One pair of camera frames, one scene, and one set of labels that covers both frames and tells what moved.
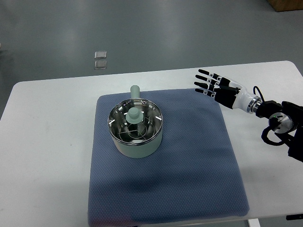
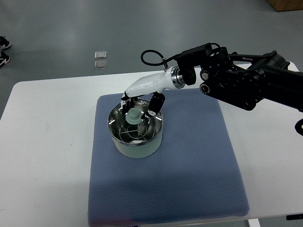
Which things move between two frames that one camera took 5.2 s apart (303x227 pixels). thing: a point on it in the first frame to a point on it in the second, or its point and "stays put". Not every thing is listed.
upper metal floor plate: (99, 55) stays put
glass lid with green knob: (135, 121) stays put
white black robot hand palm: (228, 93) to (172, 77)
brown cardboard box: (286, 5) stays put
